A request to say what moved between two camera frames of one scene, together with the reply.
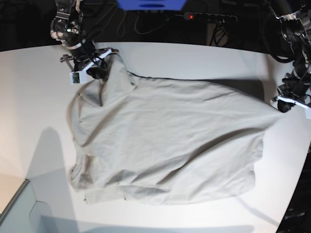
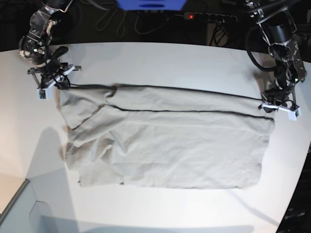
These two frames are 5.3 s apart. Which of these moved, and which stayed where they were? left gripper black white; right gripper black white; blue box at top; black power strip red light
Moved: right gripper black white; left gripper black white
Stayed: black power strip red light; blue box at top
